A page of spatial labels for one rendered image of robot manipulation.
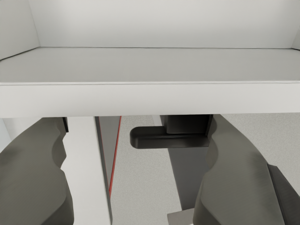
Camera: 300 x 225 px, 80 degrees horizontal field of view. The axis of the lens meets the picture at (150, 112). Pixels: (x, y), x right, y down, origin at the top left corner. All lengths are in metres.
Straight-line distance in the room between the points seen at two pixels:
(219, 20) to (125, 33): 0.08
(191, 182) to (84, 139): 0.42
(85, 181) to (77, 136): 0.11
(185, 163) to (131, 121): 0.59
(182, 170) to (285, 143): 1.17
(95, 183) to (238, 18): 0.34
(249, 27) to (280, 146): 1.54
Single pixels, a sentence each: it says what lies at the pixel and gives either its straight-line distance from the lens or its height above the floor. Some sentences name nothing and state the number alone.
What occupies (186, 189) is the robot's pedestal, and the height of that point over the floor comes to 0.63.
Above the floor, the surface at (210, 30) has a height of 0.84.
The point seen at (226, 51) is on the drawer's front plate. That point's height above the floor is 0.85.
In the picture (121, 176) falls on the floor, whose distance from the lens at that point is 1.51.
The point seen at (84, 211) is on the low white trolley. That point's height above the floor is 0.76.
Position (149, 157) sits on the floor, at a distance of 1.38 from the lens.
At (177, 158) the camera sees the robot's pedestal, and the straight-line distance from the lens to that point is 0.72.
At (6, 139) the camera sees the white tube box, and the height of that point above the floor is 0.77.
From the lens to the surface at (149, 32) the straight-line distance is 0.17.
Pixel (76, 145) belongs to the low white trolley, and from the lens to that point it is 0.33.
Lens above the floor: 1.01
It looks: 61 degrees down
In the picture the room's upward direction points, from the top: 172 degrees clockwise
